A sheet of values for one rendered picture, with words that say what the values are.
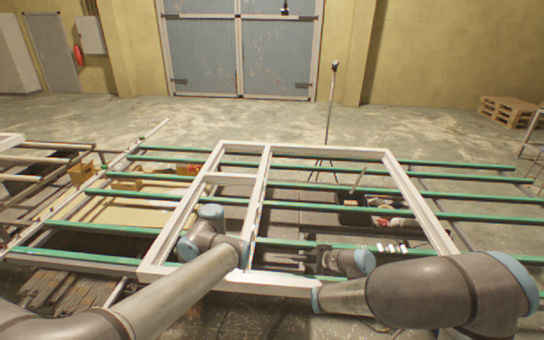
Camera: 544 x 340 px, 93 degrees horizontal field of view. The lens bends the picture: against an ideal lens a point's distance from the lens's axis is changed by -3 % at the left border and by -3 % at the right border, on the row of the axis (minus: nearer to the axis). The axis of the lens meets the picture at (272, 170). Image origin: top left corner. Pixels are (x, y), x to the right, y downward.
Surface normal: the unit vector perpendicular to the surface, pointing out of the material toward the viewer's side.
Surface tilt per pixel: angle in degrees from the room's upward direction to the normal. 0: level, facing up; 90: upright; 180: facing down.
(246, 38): 90
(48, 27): 90
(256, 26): 90
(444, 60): 90
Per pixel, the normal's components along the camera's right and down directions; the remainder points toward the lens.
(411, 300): -0.66, -0.15
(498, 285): 0.08, -0.42
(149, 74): -0.09, 0.48
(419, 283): -0.58, -0.55
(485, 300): 0.11, -0.08
